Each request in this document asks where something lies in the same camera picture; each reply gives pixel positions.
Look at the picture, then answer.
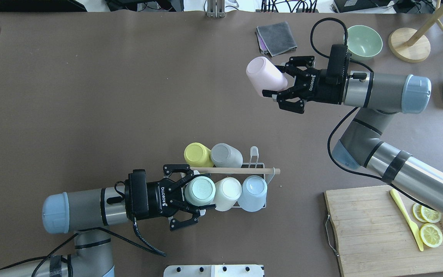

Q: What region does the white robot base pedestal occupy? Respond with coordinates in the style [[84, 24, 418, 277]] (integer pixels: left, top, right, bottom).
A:
[[163, 264, 265, 277]]

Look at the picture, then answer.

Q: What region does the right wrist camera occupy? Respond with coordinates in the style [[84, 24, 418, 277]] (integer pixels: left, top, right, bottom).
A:
[[325, 44, 350, 85]]

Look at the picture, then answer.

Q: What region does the yellow cup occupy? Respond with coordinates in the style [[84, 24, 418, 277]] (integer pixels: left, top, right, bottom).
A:
[[183, 142, 214, 168]]

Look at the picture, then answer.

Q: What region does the light green plastic cup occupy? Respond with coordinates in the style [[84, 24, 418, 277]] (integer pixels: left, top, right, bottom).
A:
[[184, 176, 216, 206]]

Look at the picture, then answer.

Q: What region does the pink plastic cup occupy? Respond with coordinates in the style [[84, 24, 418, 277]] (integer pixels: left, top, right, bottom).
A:
[[246, 57, 288, 97]]

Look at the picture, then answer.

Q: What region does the yellow plastic knife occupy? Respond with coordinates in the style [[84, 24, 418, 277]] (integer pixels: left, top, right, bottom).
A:
[[390, 188, 424, 251]]

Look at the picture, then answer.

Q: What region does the grey cup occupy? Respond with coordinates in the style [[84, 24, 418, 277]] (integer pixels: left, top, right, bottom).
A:
[[210, 143, 243, 168]]

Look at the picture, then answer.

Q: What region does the light blue cup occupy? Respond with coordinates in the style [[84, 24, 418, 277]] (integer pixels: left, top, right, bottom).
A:
[[238, 175, 267, 212]]

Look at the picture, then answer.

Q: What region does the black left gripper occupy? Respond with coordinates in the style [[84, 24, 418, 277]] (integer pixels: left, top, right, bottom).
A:
[[147, 164, 216, 231]]

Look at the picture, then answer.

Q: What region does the light green bowl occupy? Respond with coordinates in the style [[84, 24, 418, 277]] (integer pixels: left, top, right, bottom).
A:
[[347, 25, 383, 61]]

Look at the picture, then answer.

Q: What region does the white wire cup holder rack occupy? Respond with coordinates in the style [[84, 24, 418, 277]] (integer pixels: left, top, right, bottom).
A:
[[174, 146, 281, 210]]

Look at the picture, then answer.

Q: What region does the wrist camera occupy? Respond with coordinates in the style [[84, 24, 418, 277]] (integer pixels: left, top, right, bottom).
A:
[[325, 44, 350, 85], [125, 169, 149, 222]]

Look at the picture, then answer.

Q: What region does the wooden cutting board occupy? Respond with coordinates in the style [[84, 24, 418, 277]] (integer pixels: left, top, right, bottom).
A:
[[325, 185, 443, 277]]

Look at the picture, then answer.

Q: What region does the pink folded cloth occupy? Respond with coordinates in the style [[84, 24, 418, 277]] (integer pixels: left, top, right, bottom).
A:
[[255, 31, 271, 57]]

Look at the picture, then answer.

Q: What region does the white cup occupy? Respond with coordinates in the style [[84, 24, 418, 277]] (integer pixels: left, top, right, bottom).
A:
[[213, 177, 241, 212]]

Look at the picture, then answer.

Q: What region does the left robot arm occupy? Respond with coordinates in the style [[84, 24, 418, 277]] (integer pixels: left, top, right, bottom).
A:
[[0, 164, 215, 277]]

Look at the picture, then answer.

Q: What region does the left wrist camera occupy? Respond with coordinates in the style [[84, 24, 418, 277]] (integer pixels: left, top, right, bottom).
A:
[[125, 169, 149, 222]]

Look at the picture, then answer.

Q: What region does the grey folded cloth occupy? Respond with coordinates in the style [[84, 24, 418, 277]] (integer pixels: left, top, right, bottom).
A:
[[256, 21, 297, 57]]

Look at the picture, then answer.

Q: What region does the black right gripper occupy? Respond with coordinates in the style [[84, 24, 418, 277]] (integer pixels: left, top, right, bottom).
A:
[[262, 56, 345, 114]]

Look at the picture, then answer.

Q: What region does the aluminium frame post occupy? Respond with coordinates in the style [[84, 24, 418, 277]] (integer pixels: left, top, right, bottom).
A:
[[206, 0, 225, 18]]

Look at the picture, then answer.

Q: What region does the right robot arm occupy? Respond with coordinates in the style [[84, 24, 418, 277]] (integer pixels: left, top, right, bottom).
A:
[[262, 57, 443, 213]]

